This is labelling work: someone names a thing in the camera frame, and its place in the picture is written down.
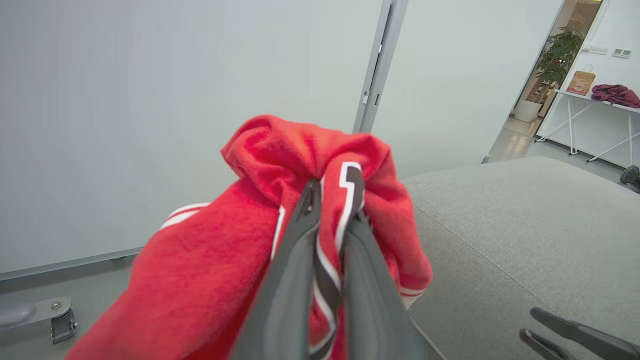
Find grey partition bottom rail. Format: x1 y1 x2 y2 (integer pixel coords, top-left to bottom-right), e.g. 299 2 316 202
0 246 145 282

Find green potted plant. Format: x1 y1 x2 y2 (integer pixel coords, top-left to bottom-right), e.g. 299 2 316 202
535 26 585 87

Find white folding-leg table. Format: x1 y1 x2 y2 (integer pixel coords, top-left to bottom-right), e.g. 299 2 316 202
534 89 640 163

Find red garment with striped logo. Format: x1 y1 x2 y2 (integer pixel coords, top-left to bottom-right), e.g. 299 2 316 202
65 114 433 360

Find maroon cloth pile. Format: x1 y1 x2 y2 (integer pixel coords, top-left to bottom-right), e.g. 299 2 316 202
591 84 640 109

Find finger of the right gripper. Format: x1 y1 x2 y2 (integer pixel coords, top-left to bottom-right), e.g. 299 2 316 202
519 328 577 360
530 307 640 360

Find dark wheeled floor object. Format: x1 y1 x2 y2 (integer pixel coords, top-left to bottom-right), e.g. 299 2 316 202
620 166 640 194

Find grey metal partition post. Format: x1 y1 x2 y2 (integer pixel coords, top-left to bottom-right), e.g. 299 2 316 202
352 0 409 135

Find grey partition foot with caster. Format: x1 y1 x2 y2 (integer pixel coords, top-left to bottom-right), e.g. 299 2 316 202
0 296 72 331

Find grey fabric sofa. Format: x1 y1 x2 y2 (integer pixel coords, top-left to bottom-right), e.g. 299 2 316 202
400 156 640 360

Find orange paper bag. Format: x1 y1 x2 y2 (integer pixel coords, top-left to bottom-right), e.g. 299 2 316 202
566 64 596 96

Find black partition caster wheel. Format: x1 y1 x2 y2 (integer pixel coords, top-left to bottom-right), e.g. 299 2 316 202
51 309 78 345

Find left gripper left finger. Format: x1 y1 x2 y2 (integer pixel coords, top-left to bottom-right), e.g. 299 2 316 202
231 178 322 360

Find white plant pot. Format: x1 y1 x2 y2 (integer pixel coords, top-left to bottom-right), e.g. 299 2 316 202
514 99 542 123

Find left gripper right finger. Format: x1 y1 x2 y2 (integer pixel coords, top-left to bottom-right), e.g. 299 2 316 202
342 212 426 360

